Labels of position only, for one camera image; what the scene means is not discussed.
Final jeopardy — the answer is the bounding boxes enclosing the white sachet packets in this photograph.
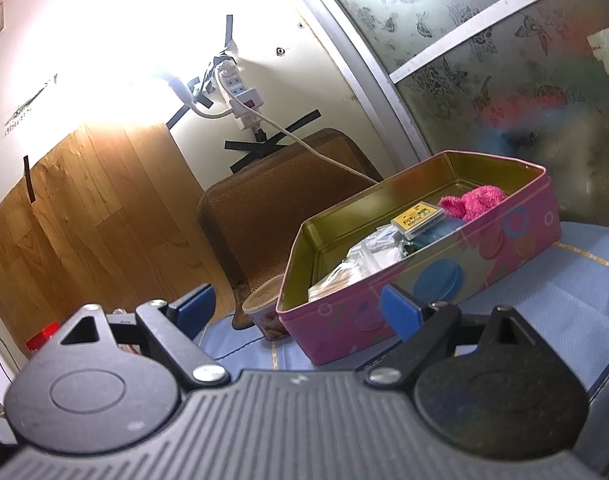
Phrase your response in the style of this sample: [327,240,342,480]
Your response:
[342,225,410,278]

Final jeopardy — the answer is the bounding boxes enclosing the thick white power cord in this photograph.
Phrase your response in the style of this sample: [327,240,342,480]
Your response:
[164,74,232,120]

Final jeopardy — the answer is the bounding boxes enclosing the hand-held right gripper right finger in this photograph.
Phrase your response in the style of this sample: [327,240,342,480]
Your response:
[365,284,535,388]

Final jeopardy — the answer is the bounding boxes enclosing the pink fuzzy sock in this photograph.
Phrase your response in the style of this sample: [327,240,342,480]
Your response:
[437,185,508,223]

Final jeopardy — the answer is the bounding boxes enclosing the crossed black tape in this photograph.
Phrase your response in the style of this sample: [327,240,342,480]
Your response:
[224,130,291,173]

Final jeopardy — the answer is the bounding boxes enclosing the round can with beige lid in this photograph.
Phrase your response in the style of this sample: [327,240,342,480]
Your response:
[242,274,290,342]

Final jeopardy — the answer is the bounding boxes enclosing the pink tin box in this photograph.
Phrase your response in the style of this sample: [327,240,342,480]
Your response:
[277,150,563,366]

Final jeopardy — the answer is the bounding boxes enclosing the red carton box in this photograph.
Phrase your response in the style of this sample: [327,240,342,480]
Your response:
[26,324,60,356]

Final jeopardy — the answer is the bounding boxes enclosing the frosted glass sliding door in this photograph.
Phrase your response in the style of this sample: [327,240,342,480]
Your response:
[304,0,609,231]

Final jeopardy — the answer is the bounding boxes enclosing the white power strip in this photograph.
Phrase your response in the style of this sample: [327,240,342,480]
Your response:
[215,59,262,131]

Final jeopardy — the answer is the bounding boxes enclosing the blue tablecloth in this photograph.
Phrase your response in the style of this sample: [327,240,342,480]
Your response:
[197,220,609,411]

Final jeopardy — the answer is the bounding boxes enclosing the thin white cable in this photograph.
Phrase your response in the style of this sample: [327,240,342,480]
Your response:
[229,97,380,186]

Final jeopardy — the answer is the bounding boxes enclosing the brown woven cushion mat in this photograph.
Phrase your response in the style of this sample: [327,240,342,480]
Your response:
[197,128,385,331]

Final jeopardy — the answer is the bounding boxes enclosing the yellow card pack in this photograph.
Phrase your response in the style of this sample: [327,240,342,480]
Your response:
[391,201,444,241]

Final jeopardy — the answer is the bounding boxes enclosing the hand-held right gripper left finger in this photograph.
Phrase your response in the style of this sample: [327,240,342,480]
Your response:
[57,284,231,388]

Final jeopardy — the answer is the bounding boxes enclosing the wooden board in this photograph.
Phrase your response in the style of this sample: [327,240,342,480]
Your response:
[0,122,235,356]

